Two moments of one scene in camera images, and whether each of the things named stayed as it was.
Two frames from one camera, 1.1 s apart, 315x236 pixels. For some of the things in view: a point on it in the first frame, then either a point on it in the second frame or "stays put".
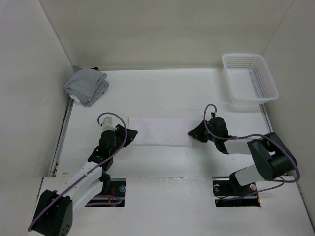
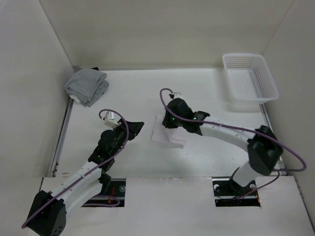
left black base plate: x=115 y=198 stays put
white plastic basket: x=249 y=79 stays put
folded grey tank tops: x=86 y=86 stays put
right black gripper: x=197 y=132 -> x=167 y=122
